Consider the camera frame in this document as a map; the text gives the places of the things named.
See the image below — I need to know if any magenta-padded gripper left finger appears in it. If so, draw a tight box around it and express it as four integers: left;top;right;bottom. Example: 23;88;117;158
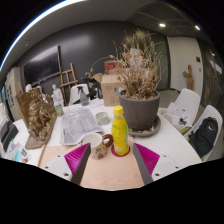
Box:
43;142;92;185

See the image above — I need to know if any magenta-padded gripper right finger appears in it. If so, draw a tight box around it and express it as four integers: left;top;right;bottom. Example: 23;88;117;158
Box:
132;142;183;186

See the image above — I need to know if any yellow drink bottle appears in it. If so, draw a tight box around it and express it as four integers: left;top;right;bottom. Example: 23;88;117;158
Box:
111;105;130;157

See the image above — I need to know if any patterned ceramic mug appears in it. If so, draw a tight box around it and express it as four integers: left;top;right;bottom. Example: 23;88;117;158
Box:
81;132;114;160

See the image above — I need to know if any grey plant saucer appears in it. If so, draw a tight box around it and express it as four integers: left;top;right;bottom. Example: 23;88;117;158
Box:
128;114;162;138

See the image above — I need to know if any light plywood board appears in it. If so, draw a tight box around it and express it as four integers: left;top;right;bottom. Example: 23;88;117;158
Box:
36;143;145;191

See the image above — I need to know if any grey pot with dried plant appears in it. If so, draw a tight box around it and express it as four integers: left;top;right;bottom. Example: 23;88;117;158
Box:
89;31;164;132

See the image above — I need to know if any small round white bowl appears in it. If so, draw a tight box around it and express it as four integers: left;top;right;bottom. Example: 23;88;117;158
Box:
94;111;110;126

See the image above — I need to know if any clear bottle with green label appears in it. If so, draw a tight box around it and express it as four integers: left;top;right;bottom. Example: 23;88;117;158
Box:
54;101;65;117

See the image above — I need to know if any stack of papers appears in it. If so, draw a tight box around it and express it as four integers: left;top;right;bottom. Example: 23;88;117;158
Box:
164;101;193;128

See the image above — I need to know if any brown relief sculpture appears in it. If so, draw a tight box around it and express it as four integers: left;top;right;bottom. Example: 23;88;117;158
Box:
16;88;58;150

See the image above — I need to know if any colourful picture book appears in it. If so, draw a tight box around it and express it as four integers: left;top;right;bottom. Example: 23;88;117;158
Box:
4;141;33;164

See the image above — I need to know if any black backpack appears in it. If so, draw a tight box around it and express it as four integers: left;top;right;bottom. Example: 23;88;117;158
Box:
188;116;219;158

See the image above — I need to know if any dark spray bottle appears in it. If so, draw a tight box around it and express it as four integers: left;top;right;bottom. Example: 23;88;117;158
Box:
77;85;90;107

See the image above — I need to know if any small white plaster figure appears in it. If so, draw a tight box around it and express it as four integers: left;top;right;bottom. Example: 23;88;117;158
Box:
51;83;64;107

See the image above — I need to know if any black flat box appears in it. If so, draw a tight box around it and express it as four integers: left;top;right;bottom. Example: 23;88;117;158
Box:
0;120;20;153

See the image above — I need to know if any white chair with papers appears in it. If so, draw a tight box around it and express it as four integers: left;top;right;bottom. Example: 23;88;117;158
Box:
173;87;202;126

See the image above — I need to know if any open cardboard box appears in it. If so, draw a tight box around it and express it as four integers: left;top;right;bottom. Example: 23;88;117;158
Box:
93;73;126;108

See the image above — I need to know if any white chair with backpack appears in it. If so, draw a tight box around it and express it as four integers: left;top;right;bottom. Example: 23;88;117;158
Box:
183;104;223;163

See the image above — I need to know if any wooden easel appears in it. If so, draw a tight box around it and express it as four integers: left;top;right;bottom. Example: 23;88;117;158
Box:
59;62;79;98

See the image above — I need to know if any white plaster bust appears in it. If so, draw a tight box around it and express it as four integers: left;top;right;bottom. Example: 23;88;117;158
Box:
24;83;34;94

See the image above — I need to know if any wooden carved figure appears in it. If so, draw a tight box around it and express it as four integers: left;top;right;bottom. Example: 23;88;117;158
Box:
182;64;195;91

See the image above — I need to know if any white cabinet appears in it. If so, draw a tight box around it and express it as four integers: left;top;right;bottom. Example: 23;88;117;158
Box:
4;66;26;121

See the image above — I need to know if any red box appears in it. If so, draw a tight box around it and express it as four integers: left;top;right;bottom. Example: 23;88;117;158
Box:
104;60;118;72

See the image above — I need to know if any tall white plaster statue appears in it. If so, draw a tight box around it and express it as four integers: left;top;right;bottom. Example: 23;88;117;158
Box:
129;48;143;68

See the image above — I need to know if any long ceiling light strip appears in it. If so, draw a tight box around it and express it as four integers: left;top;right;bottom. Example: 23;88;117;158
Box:
0;0;86;69

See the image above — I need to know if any black wall screen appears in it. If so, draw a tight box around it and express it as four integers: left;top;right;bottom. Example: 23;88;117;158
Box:
23;44;62;86

